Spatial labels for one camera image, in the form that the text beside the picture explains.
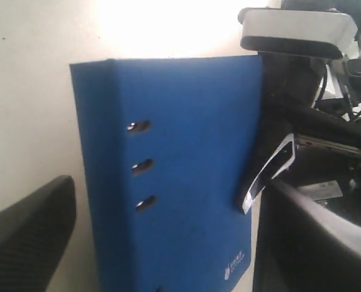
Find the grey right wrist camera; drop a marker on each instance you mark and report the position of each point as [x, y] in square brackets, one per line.
[297, 32]

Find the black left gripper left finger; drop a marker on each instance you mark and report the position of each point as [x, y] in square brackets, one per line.
[34, 234]

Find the blue ring binder notebook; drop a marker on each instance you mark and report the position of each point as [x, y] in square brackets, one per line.
[164, 144]

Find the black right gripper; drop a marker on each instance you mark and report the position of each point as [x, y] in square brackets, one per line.
[290, 83]

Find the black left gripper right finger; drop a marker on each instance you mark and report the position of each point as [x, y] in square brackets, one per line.
[302, 246]

